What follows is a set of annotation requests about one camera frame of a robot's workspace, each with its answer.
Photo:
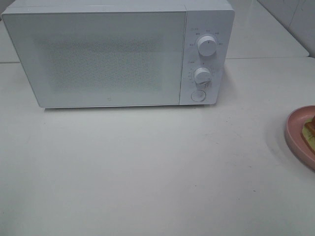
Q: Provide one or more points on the white microwave oven body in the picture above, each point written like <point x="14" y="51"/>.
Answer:
<point x="213" y="17"/>

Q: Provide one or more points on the toast sandwich with filling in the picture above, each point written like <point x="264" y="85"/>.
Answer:
<point x="308" y="133"/>

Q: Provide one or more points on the pink round plate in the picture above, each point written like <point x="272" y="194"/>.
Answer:
<point x="293" y="134"/>

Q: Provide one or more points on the white timer knob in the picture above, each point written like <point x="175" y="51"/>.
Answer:
<point x="202" y="76"/>

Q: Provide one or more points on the white microwave door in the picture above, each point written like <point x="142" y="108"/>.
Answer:
<point x="97" y="60"/>

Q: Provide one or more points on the round white door release button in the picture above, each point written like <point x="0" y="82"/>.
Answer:
<point x="198" y="96"/>

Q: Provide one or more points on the upper white power knob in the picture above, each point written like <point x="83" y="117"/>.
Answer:
<point x="207" y="45"/>

